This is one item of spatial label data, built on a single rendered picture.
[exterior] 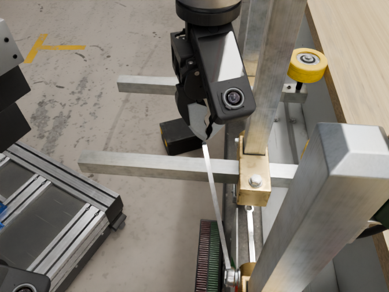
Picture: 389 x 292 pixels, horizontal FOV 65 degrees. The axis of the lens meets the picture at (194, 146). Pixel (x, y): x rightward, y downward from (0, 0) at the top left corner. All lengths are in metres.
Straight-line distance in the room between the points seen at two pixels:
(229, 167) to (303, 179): 0.34
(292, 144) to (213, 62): 0.59
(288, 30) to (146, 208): 1.20
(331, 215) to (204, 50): 0.22
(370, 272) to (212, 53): 0.44
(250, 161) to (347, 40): 0.40
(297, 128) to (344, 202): 0.77
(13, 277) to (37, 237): 0.94
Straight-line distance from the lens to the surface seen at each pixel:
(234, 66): 0.34
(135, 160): 0.54
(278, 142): 0.89
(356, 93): 0.65
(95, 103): 2.01
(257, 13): 0.66
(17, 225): 1.35
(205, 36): 0.35
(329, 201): 0.18
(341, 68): 0.70
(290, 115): 0.98
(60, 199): 1.34
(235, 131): 0.79
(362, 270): 0.64
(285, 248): 0.23
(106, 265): 1.39
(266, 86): 0.43
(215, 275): 0.59
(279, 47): 0.40
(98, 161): 0.55
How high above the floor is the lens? 1.27
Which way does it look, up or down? 50 degrees down
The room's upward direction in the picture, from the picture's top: straight up
